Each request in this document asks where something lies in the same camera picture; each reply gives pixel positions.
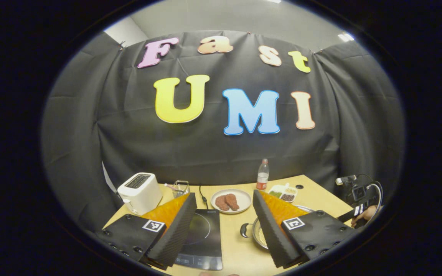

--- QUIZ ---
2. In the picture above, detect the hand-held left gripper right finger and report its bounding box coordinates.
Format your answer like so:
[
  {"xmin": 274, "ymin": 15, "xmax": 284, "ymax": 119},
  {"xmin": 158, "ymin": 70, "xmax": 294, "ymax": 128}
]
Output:
[{"xmin": 252, "ymin": 190, "xmax": 354, "ymax": 269}]

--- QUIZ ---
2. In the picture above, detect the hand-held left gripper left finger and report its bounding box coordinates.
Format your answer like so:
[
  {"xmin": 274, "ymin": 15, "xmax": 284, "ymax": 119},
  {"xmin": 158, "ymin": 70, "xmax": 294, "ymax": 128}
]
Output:
[{"xmin": 96, "ymin": 193, "xmax": 198, "ymax": 271}]

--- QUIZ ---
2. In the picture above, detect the stainless steel pot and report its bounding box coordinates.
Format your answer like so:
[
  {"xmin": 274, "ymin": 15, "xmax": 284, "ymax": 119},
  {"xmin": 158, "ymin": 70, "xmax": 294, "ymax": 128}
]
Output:
[{"xmin": 240, "ymin": 205, "xmax": 315, "ymax": 250}]

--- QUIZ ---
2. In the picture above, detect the black induction cooktop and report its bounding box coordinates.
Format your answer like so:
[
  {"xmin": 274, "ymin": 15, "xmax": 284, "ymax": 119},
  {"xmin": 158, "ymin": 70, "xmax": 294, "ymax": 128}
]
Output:
[{"xmin": 175, "ymin": 209, "xmax": 223, "ymax": 271}]

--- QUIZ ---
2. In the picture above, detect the round white plate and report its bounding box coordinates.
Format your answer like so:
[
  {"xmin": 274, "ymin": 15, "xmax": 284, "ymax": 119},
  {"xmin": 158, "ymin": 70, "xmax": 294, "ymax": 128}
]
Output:
[{"xmin": 210, "ymin": 189, "xmax": 252, "ymax": 214}]

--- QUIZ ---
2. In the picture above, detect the white divided dish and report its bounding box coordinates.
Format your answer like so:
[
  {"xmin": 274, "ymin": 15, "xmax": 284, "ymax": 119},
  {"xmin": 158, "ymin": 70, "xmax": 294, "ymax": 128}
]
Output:
[{"xmin": 268, "ymin": 183, "xmax": 297, "ymax": 203}]

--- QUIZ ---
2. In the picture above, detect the clear plastic water bottle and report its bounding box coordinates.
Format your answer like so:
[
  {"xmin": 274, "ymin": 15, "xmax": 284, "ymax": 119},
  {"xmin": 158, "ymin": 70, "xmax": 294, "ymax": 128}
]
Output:
[{"xmin": 256, "ymin": 159, "xmax": 270, "ymax": 191}]

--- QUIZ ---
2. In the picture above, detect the white toaster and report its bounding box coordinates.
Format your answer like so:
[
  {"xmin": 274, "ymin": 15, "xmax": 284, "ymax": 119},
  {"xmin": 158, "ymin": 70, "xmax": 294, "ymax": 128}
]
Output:
[{"xmin": 117, "ymin": 172, "xmax": 163, "ymax": 215}]

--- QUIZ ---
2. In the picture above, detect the wire mesh basket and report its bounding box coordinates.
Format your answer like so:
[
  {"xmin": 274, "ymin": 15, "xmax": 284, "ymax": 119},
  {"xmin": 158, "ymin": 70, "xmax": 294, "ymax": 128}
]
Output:
[{"xmin": 173, "ymin": 180, "xmax": 190, "ymax": 198}]

